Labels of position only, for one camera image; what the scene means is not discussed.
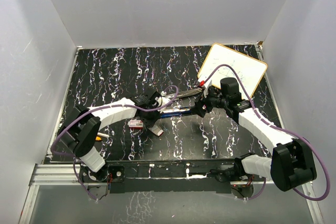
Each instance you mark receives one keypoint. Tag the yellow framed whiteboard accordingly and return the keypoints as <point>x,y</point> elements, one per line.
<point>249,69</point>

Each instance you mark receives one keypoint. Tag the red staple box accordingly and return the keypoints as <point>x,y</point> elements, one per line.
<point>135,124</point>

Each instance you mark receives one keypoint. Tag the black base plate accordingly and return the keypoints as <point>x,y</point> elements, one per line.
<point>217,175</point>

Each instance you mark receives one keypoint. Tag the white marker pen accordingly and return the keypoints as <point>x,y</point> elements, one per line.
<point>103,135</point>

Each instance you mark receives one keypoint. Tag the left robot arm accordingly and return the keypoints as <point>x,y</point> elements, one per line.
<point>80,130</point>

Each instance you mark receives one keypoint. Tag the staple strip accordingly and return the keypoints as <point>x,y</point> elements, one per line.
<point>156,130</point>

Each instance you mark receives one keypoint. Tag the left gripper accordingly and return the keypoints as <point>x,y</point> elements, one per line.
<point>148,123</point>

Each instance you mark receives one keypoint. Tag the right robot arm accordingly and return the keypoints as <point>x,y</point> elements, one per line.
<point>291,163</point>

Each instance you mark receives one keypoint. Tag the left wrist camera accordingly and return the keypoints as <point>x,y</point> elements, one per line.
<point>162,101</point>

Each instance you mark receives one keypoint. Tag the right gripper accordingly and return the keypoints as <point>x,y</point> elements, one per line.
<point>198,107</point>

